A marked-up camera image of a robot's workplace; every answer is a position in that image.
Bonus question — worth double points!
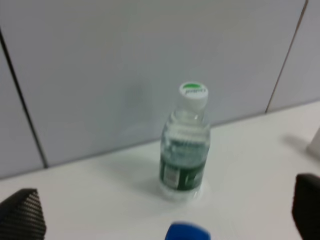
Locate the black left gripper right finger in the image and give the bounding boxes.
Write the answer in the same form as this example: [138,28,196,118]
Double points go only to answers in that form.
[291,173,320,240]

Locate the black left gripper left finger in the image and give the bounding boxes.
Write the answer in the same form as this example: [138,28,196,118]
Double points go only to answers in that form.
[0,188,47,240]

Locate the white shampoo bottle blue cap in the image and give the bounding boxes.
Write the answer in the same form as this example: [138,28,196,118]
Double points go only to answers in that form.
[165,222,212,240]

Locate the white cardboard box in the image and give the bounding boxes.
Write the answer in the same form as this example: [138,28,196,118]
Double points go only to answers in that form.
[306,129,320,160]

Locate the clear water bottle green label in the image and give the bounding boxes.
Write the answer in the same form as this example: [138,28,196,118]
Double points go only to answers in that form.
[159,82,211,202]

